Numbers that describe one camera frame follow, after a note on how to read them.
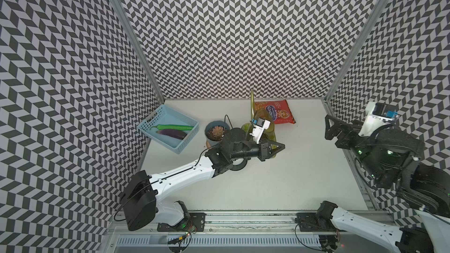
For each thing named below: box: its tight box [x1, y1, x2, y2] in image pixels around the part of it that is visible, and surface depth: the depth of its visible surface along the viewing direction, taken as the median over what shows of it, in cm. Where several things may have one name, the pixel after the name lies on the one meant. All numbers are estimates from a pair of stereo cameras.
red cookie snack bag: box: [254, 99, 296, 125], surface depth 110 cm
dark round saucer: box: [229, 158, 248, 172], surface depth 90 cm
